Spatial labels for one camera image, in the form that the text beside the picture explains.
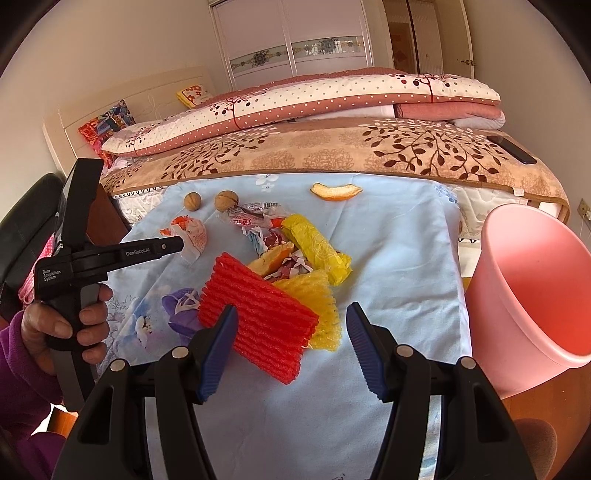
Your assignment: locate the curved orange peel strip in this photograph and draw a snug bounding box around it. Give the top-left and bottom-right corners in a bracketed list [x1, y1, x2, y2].
[309, 182, 364, 203]

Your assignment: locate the black smartphone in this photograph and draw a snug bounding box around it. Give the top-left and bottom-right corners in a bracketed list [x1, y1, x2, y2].
[487, 135, 539, 166]

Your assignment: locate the yellow plastic bag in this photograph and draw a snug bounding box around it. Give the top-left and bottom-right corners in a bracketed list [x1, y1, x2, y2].
[281, 213, 353, 286]

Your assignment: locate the colourful patterned pillow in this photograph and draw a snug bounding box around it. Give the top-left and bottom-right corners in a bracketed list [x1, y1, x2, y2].
[78, 99, 137, 169]

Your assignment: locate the yellow flowered pillow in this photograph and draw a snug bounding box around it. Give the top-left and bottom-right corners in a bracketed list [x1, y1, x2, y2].
[175, 84, 215, 109]

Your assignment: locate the red foam net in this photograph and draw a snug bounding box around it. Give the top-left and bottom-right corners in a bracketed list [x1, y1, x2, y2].
[198, 252, 320, 385]

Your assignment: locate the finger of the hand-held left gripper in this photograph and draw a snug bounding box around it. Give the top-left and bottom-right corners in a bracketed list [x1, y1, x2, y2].
[106, 237, 185, 274]

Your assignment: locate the white wardrobe with floral band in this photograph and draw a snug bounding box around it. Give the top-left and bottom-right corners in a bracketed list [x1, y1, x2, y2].
[209, 0, 375, 90]

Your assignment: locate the crumpled red blue wrapper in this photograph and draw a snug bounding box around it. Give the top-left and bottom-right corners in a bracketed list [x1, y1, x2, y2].
[226, 202, 289, 254]

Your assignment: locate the person's left hand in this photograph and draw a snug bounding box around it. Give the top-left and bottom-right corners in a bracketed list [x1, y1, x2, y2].
[22, 284, 114, 365]

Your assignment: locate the brown beige fuzzy slipper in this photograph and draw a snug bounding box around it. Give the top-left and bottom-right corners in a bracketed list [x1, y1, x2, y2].
[515, 418, 559, 480]

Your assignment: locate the cream wooden bed frame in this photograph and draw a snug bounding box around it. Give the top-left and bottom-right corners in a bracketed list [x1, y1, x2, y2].
[42, 65, 218, 174]

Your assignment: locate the yellow foam net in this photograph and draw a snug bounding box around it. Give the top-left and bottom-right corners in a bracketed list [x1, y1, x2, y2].
[274, 270, 343, 352]

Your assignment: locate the folded pink blanket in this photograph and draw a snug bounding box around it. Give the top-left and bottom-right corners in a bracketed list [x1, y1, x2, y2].
[392, 102, 506, 130]

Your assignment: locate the pink plastic bin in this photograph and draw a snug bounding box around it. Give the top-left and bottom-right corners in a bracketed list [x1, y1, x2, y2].
[464, 204, 591, 400]

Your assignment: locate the dark red paper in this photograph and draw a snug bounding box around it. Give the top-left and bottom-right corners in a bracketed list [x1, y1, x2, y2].
[265, 251, 324, 283]

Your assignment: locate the black chair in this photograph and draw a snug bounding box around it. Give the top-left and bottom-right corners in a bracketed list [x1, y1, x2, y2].
[0, 173, 68, 319]

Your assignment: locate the folded dotted white pink quilt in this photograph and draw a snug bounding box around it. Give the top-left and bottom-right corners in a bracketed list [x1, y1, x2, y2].
[102, 73, 502, 158]

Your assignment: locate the pink patterned cloth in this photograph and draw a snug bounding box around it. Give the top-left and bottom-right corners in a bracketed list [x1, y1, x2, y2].
[18, 231, 61, 305]

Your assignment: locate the thick orange peel piece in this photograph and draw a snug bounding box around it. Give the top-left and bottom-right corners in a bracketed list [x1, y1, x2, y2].
[248, 241, 296, 278]

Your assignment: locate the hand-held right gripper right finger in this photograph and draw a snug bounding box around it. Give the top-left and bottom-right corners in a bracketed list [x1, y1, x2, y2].
[346, 302, 539, 480]

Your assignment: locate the person's left forearm purple sleeve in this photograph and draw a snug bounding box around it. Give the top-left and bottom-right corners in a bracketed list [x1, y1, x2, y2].
[0, 314, 70, 441]

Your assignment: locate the light blue floral cloth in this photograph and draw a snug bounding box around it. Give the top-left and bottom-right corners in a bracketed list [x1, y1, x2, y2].
[99, 171, 474, 480]

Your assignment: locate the red white candy wrapper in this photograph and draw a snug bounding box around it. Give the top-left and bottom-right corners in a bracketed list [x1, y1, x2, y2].
[159, 215, 209, 265]

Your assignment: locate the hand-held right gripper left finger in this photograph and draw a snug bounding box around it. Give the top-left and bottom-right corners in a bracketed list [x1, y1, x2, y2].
[55, 305, 241, 480]

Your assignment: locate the white door with handle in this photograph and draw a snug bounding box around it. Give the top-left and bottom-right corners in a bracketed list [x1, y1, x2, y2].
[436, 0, 476, 79]

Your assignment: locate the brown leaf pattern blanket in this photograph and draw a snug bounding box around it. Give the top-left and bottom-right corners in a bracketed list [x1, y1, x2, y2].
[99, 115, 571, 217]

